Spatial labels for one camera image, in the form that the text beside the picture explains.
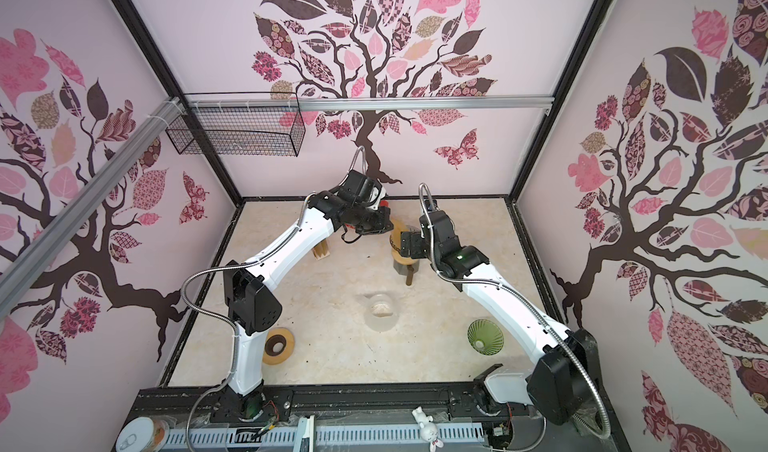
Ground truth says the green glass dripper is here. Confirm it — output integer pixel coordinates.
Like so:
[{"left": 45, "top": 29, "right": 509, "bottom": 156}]
[{"left": 467, "top": 319, "right": 505, "bottom": 356}]

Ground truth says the coffee filter paper box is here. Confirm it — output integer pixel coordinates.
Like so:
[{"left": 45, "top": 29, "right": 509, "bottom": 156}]
[{"left": 312, "top": 239, "right": 330, "bottom": 260}]

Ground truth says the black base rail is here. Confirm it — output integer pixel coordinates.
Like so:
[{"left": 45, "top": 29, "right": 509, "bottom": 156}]
[{"left": 125, "top": 379, "right": 539, "bottom": 438}]

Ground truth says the grey glass pitcher wooden handle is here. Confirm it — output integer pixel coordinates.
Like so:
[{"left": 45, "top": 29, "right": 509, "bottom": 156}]
[{"left": 393, "top": 261, "right": 419, "bottom": 287}]

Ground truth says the frosted white glass pitcher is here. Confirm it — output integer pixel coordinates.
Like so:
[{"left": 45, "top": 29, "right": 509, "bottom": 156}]
[{"left": 363, "top": 293, "right": 399, "bottom": 333}]

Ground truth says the black wire basket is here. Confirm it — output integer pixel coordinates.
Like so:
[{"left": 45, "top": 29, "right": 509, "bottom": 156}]
[{"left": 165, "top": 92, "right": 307, "bottom": 157}]

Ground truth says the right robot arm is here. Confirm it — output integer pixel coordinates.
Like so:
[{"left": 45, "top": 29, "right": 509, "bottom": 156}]
[{"left": 398, "top": 210, "right": 607, "bottom": 425}]

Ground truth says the aluminium bar back wall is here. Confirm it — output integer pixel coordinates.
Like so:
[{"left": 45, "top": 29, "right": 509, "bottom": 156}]
[{"left": 187, "top": 95, "right": 554, "bottom": 112}]

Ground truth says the brown paper coffee filter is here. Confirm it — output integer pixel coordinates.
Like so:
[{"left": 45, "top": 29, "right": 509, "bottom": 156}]
[{"left": 389, "top": 218, "right": 410, "bottom": 252}]

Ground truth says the aluminium bar left wall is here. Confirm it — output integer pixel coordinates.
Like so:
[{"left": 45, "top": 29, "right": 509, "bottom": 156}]
[{"left": 1, "top": 98, "right": 182, "bottom": 317}]

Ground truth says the white toy figure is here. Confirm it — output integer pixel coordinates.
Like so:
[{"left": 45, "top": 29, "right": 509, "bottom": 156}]
[{"left": 412, "top": 406, "right": 444, "bottom": 452}]

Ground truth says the white cable duct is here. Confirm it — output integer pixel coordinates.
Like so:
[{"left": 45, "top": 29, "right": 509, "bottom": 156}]
[{"left": 190, "top": 423, "right": 486, "bottom": 451}]

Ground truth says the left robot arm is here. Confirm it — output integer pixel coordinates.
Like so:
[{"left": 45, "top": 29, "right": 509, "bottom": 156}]
[{"left": 224, "top": 170, "right": 393, "bottom": 403}]

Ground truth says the wooden dripper ring stand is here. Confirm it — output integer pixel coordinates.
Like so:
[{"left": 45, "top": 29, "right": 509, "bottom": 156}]
[{"left": 392, "top": 251, "right": 419, "bottom": 269}]

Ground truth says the aluminium bar wall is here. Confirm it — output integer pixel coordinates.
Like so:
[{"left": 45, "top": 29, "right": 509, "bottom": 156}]
[
  {"left": 1, "top": 98, "right": 182, "bottom": 317},
  {"left": 187, "top": 95, "right": 554, "bottom": 112}
]

